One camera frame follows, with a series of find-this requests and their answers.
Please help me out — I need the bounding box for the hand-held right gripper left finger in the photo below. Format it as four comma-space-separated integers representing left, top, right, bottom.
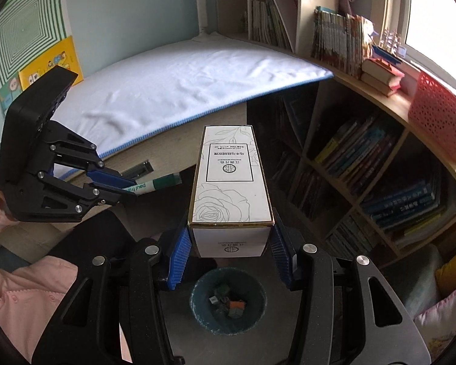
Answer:
32, 224, 192, 365

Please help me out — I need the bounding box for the orange small box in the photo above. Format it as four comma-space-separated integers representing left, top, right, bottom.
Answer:
228, 300, 248, 319

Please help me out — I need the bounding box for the green white marker pen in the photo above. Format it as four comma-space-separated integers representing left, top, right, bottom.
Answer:
123, 173, 183, 197

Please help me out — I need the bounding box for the row of thin books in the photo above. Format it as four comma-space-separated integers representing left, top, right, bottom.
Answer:
249, 0, 294, 50

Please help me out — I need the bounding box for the window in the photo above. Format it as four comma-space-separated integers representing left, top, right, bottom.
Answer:
384, 0, 456, 84

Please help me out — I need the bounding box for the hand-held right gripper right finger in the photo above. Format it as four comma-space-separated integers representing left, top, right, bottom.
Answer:
270, 221, 432, 365

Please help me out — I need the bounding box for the trash bin with blue bag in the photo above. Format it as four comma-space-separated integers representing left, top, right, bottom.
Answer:
190, 268, 267, 336

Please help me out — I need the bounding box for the pink jacket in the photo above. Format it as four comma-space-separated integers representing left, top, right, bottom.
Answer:
0, 255, 80, 350

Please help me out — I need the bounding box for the red hardcover book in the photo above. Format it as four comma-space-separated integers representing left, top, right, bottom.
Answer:
360, 72, 401, 97
362, 59, 405, 80

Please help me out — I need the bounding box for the white cloth with blue edge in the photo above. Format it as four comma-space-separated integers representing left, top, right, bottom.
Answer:
53, 38, 335, 160

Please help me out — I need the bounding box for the model sailing ship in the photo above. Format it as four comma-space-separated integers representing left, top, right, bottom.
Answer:
370, 28, 407, 63

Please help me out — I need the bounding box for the stack of children's books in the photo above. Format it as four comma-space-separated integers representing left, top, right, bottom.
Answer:
325, 215, 394, 261

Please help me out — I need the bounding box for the row of striped-spine books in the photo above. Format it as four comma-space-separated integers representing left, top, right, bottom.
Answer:
311, 6, 375, 78

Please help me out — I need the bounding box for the small wooden desktop shelf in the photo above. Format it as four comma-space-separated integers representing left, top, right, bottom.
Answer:
215, 0, 340, 56

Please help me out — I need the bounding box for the white carton box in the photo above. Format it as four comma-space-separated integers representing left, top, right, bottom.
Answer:
187, 125, 275, 258

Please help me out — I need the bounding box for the person's leg in black trousers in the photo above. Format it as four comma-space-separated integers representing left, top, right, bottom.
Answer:
63, 209, 137, 270

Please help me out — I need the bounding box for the white upright tube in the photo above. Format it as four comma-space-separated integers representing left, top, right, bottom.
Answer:
192, 0, 213, 40

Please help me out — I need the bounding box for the wooden desk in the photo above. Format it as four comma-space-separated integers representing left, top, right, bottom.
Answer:
0, 101, 251, 253

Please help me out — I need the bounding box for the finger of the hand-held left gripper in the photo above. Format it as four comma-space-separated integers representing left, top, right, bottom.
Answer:
5, 172, 138, 223
38, 120, 137, 190

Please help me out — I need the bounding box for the green striped wall poster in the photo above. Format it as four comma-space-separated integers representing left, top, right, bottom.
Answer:
0, 0, 71, 84

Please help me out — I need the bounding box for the pink plastic basket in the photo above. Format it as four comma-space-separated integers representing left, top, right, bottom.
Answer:
408, 70, 456, 166

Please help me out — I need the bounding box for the yellow wall poster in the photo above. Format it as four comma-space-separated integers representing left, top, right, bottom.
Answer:
0, 36, 85, 116

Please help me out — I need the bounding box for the pink pillow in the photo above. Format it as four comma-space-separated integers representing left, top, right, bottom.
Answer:
414, 281, 456, 362

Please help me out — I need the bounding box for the wooden bookshelf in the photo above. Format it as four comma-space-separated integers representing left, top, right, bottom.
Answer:
247, 72, 456, 270

